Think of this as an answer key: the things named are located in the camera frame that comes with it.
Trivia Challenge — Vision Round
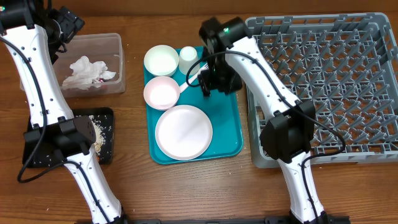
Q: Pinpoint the black plastic tray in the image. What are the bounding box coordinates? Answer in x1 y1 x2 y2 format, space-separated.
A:
22 107 115 168

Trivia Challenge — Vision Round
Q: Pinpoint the white paper cup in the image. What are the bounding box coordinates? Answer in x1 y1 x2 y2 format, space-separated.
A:
179 46 198 75

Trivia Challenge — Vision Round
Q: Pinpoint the teal serving tray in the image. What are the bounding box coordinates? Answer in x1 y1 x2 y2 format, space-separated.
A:
144 47 243 165

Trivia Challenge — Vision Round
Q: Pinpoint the white plastic fork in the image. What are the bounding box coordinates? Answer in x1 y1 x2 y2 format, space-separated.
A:
179 63 209 93

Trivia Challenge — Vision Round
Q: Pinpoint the white napkin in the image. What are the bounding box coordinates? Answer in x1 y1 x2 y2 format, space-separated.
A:
62 56 107 88
91 61 116 82

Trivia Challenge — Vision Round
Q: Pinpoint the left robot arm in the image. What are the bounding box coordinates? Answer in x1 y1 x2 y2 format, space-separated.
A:
1 0 128 223

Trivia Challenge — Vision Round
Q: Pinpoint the rice and peanut pile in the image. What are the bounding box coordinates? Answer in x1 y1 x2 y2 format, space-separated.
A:
89 115 106 155

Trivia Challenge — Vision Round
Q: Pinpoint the white round plate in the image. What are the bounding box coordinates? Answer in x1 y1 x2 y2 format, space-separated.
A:
155 105 213 161

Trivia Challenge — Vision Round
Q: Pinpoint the clear plastic bin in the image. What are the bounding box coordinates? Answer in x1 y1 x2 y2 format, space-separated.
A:
19 32 127 99

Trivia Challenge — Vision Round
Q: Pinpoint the white bowl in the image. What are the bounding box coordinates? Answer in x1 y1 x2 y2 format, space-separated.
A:
143 77 180 111
144 45 179 77

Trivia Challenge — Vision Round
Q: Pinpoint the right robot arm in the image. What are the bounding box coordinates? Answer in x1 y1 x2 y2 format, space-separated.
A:
198 17 329 223

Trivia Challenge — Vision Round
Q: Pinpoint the grey dishwasher rack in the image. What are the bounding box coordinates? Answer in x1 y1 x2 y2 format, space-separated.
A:
246 13 397 164

